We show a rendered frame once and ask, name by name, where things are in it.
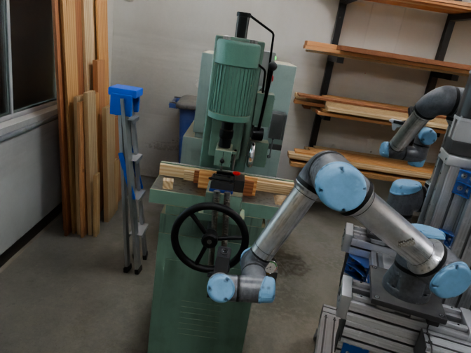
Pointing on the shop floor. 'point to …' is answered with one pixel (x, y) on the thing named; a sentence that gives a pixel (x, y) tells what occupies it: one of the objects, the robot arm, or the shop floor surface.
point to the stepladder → (130, 97)
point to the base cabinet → (192, 305)
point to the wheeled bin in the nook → (186, 113)
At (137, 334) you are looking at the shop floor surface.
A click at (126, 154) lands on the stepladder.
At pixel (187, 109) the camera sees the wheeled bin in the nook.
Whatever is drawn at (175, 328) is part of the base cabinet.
